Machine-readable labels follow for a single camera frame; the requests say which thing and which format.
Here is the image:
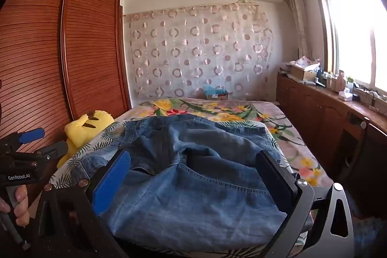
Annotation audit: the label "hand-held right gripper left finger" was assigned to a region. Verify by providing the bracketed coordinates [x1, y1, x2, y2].
[33, 151, 132, 258]

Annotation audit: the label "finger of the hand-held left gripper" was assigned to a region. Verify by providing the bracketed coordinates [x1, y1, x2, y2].
[17, 140, 69, 164]
[0, 127, 46, 153]

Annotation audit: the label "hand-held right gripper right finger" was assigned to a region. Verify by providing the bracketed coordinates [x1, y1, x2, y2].
[256, 150, 356, 258]

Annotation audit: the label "blue denim pants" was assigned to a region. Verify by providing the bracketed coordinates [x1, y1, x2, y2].
[71, 113, 288, 253]

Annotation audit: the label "person's left hand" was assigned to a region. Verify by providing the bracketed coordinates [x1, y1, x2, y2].
[0, 185, 30, 227]

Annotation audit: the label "yellow plush toy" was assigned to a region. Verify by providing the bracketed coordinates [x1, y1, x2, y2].
[57, 110, 115, 169]

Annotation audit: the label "palm leaf print blanket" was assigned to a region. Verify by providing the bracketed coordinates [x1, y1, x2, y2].
[49, 118, 315, 246]

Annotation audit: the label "low wooden cabinet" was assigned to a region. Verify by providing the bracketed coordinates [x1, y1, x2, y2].
[276, 72, 387, 218]

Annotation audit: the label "floral bed sheet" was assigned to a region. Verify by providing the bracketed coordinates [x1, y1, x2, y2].
[115, 97, 328, 187]

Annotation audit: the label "wooden slatted wardrobe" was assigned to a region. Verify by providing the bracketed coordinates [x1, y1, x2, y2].
[0, 0, 133, 157]

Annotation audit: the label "box with blue contents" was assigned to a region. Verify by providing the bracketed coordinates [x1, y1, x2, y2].
[202, 85, 234, 101]

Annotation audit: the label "white tissue box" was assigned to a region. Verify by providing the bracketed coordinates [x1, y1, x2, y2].
[338, 89, 355, 101]

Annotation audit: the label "cardboard box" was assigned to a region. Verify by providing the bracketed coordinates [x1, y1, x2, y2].
[290, 64, 319, 82]

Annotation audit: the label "crumpled white bag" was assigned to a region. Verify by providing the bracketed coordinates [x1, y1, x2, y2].
[294, 55, 321, 72]

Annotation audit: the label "circle pattern sheer curtain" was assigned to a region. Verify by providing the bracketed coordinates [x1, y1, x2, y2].
[123, 2, 275, 102]

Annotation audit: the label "beige window curtain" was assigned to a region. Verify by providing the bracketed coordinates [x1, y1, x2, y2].
[283, 0, 313, 60]

